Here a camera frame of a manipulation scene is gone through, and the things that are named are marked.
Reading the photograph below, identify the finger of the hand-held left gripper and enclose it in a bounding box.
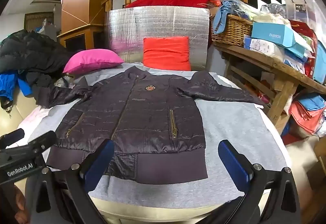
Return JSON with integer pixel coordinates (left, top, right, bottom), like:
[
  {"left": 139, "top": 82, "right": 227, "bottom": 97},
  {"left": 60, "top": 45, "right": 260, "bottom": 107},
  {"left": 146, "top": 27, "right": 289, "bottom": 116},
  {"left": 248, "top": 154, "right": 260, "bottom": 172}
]
[
  {"left": 0, "top": 128, "right": 25, "bottom": 148},
  {"left": 5, "top": 131, "right": 57, "bottom": 161}
]

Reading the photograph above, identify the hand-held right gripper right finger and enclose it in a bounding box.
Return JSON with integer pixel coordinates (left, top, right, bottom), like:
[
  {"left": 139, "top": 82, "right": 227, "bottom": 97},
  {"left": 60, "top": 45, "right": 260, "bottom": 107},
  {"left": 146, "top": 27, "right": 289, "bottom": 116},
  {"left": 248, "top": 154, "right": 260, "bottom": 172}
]
[{"left": 219, "top": 140, "right": 302, "bottom": 224}]

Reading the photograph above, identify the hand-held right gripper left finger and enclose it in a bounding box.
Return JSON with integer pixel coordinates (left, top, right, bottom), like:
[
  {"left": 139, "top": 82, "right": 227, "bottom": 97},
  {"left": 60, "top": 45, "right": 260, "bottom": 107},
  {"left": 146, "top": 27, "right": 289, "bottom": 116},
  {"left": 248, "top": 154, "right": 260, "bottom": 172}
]
[{"left": 33, "top": 140, "right": 115, "bottom": 224}]

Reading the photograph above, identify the dark purple quilted jacket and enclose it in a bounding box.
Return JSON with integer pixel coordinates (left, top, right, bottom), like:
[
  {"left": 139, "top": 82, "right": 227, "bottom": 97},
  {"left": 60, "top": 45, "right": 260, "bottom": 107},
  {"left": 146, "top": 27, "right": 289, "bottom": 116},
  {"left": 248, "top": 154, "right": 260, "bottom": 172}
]
[{"left": 33, "top": 65, "right": 265, "bottom": 185}]

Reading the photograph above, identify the person's left hand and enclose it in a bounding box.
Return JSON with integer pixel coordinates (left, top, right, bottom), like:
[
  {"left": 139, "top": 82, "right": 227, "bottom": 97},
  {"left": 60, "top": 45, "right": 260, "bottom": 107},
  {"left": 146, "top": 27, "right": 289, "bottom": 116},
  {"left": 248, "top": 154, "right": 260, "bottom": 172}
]
[{"left": 0, "top": 183, "right": 28, "bottom": 224}]

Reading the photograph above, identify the white sheet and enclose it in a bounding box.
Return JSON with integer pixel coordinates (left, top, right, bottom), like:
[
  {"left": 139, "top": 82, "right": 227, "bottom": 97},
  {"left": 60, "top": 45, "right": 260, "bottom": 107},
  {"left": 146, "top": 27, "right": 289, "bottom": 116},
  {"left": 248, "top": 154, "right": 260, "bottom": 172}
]
[{"left": 24, "top": 106, "right": 62, "bottom": 138}]

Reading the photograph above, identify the cream leather sofa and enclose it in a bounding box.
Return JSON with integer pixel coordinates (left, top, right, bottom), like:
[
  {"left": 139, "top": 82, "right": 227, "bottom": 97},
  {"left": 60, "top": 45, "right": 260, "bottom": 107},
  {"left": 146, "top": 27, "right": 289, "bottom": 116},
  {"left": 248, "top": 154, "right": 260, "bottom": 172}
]
[{"left": 0, "top": 92, "right": 41, "bottom": 138}]

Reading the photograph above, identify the grey blanket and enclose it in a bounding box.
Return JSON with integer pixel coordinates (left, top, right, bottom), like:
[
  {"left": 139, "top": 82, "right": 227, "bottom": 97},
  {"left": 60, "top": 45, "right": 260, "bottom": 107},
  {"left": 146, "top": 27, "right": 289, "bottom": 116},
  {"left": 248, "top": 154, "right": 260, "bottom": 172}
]
[{"left": 24, "top": 62, "right": 292, "bottom": 200}]

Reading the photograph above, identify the blue jacket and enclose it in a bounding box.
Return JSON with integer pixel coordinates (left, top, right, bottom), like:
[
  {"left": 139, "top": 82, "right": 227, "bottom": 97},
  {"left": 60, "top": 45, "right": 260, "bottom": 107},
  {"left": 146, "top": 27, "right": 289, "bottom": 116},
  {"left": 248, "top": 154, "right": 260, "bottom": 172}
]
[{"left": 0, "top": 71, "right": 33, "bottom": 101}]

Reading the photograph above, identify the black puffer jacket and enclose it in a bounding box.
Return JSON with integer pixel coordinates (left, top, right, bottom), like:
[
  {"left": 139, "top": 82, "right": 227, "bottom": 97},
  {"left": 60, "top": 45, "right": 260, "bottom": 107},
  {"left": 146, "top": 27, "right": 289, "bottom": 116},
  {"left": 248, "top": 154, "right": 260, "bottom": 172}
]
[{"left": 0, "top": 29, "right": 74, "bottom": 107}]

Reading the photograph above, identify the stack of folded cloths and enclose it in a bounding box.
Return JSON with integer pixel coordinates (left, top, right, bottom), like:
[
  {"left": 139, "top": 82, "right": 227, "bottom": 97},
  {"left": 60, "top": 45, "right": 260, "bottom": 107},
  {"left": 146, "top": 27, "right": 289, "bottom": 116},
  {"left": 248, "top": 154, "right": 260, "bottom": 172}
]
[{"left": 290, "top": 93, "right": 326, "bottom": 138}]

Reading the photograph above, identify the pink pillow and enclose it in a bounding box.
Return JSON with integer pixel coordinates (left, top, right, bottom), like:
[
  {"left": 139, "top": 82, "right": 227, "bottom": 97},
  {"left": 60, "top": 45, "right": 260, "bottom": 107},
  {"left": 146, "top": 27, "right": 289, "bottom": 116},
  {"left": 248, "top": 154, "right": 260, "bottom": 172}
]
[{"left": 62, "top": 48, "right": 125, "bottom": 74}]

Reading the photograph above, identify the wooden table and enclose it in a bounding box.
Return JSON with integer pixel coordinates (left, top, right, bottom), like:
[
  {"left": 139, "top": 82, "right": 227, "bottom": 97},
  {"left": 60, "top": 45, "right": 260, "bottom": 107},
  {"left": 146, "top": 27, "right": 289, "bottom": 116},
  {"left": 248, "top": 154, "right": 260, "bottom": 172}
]
[{"left": 211, "top": 41, "right": 326, "bottom": 135}]

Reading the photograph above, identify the red pillow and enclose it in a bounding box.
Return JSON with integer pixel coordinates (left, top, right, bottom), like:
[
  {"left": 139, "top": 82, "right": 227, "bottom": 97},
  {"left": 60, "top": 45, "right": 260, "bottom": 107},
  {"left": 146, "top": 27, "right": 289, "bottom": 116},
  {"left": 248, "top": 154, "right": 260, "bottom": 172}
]
[{"left": 143, "top": 36, "right": 191, "bottom": 71}]

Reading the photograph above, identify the wicker basket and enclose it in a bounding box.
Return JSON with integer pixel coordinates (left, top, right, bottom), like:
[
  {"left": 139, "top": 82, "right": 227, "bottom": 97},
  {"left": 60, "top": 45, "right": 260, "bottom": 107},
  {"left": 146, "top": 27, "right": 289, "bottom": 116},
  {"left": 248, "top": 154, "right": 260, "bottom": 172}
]
[{"left": 210, "top": 14, "right": 254, "bottom": 48}]

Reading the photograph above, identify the light blue cardboard box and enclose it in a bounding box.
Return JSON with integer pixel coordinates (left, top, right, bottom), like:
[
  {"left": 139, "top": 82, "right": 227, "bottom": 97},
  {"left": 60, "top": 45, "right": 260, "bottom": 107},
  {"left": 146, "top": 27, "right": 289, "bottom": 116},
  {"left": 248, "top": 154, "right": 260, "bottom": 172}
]
[{"left": 251, "top": 22, "right": 314, "bottom": 54}]

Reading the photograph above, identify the red printed bag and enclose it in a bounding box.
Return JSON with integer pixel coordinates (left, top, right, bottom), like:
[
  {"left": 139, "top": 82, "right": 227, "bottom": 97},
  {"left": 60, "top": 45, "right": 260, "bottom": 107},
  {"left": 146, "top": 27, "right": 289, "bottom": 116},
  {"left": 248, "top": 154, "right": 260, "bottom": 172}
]
[{"left": 289, "top": 19, "right": 319, "bottom": 78}]

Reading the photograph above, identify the blue cloth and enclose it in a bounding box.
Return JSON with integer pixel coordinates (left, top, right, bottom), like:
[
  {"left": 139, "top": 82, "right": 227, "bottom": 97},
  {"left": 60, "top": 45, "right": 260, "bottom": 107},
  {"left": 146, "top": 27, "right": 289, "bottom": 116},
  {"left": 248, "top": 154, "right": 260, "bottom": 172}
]
[{"left": 213, "top": 0, "right": 245, "bottom": 35}]

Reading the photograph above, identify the silver foil insulation mat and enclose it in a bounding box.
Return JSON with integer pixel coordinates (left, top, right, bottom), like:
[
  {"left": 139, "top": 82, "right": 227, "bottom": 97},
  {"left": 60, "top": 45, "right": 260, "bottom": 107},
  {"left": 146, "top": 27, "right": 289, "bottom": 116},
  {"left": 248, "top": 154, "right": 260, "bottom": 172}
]
[{"left": 106, "top": 6, "right": 210, "bottom": 70}]

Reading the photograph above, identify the clear plastic storage box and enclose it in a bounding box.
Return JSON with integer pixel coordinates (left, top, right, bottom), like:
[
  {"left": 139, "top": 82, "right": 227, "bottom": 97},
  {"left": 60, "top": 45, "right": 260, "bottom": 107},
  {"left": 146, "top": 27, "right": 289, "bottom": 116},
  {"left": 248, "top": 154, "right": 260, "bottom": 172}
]
[{"left": 284, "top": 0, "right": 325, "bottom": 36}]

